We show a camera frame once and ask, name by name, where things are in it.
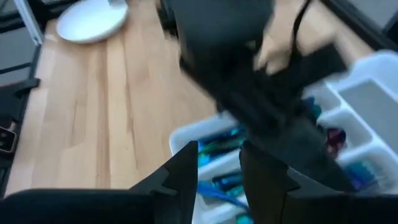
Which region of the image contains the white plastic cutlery tray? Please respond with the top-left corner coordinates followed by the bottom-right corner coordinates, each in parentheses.
top-left (169, 49), bottom-right (398, 224)

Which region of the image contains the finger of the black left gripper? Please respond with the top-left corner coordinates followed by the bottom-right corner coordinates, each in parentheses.
top-left (248, 118), bottom-right (355, 193)

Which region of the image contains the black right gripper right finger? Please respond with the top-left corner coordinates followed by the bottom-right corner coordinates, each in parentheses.
top-left (239, 141), bottom-right (398, 224)

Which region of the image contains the small metal table camera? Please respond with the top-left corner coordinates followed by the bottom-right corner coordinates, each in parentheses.
top-left (0, 126), bottom-right (18, 156)

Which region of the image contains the white round plate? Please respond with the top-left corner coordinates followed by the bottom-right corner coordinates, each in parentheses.
top-left (55, 0), bottom-right (129, 44)

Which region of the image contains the silver aluminium frame bracket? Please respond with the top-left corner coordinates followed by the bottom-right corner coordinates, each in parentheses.
top-left (12, 0), bottom-right (44, 47)

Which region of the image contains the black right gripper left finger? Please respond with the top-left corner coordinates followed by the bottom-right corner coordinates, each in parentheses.
top-left (0, 141), bottom-right (199, 224)

